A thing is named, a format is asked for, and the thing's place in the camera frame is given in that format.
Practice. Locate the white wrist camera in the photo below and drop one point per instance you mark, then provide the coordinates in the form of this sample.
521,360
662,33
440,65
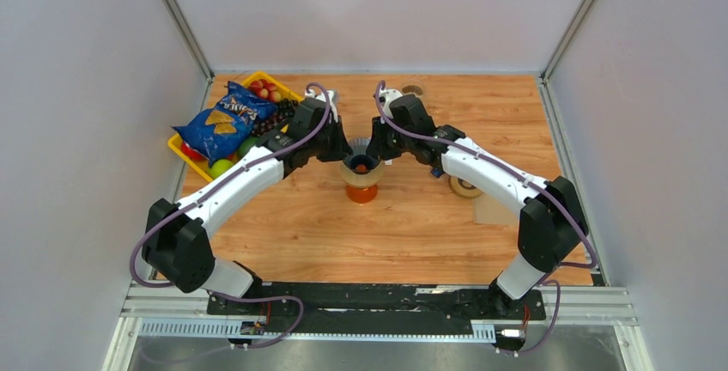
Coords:
384,98
331,96

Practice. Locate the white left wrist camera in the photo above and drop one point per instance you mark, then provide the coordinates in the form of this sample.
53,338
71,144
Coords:
331,96

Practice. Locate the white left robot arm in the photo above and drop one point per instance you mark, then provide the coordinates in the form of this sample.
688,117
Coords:
177,241

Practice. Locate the blue glass dripper cone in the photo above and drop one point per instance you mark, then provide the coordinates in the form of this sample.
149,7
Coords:
359,161

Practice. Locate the red apples bunch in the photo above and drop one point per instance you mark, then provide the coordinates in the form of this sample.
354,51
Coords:
265,90

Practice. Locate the blue chips bag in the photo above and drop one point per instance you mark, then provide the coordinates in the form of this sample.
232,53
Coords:
217,132

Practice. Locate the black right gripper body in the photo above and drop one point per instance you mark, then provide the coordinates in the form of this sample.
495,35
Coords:
398,143

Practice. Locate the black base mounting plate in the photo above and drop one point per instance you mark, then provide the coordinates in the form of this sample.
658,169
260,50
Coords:
376,308

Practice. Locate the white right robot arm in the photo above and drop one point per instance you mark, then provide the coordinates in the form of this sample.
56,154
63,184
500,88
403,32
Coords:
551,217

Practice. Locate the brown paper coffee filter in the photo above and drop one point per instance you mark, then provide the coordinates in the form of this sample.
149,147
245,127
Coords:
489,211

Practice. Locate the aluminium frame rail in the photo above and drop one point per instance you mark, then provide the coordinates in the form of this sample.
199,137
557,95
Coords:
159,313

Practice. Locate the green lime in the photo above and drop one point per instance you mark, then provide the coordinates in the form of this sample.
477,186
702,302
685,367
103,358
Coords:
246,146

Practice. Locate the green apple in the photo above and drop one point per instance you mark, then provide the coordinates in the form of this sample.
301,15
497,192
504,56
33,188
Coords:
218,168

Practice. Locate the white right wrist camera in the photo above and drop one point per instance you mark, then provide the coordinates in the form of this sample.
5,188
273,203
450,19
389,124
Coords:
384,98

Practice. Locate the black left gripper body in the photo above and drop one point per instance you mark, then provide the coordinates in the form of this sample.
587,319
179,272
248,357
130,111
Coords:
321,144

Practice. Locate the dark grapes bunch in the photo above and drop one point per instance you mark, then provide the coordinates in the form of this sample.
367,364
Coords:
285,109

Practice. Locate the red fruit under bag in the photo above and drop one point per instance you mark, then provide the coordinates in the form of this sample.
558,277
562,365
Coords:
191,153

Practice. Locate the orange glass carafe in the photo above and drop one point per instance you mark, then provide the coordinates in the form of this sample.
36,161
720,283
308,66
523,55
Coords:
361,195

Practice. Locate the clear glass carafe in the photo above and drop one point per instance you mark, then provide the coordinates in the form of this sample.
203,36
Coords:
412,89

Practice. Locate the yellow plastic tray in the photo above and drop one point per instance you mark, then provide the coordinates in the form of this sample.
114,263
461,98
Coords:
202,167

